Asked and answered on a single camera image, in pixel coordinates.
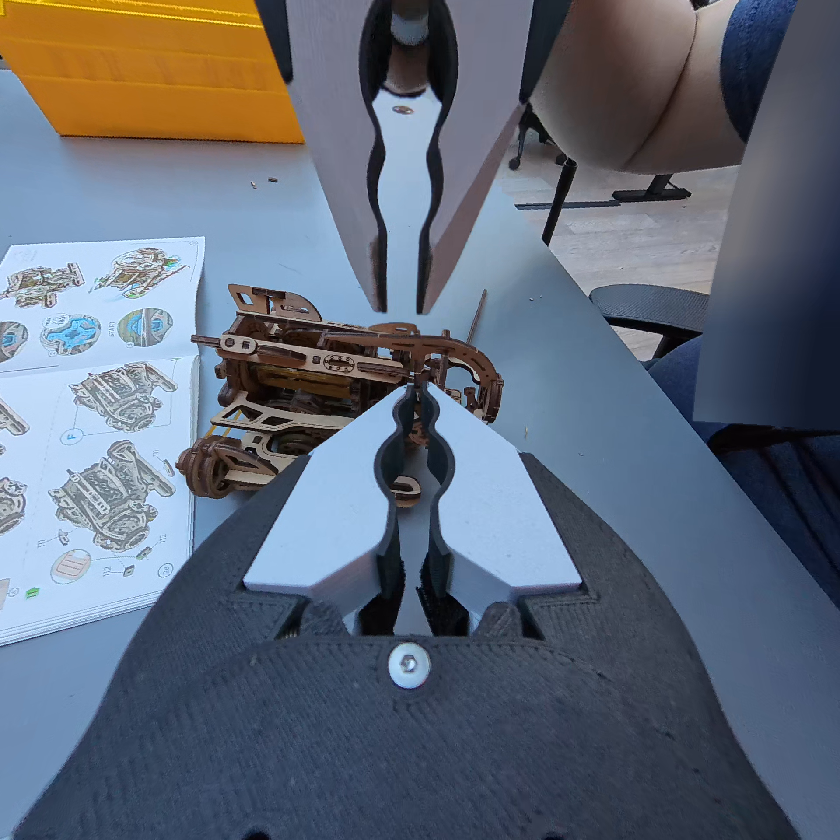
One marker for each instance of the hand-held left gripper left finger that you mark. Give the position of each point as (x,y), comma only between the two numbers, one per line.
(315,525)

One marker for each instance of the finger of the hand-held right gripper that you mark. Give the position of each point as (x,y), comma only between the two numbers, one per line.
(328,131)
(482,98)

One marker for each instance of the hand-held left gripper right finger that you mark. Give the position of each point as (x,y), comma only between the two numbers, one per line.
(505,525)

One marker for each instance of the wooden submarine model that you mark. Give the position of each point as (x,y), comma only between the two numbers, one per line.
(295,358)

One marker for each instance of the person's right forearm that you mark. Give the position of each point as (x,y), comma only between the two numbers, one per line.
(623,85)

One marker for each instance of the black desk leg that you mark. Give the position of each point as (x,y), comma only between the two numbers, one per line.
(558,203)

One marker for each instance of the stacked yellow plastic bins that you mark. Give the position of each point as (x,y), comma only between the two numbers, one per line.
(131,79)

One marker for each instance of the black desk foot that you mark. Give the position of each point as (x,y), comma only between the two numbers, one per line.
(649,191)

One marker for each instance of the illustrated instruction booklet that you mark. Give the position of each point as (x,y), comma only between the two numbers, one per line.
(98,394)

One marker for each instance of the black mesh office chair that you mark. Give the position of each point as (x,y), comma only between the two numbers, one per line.
(649,315)

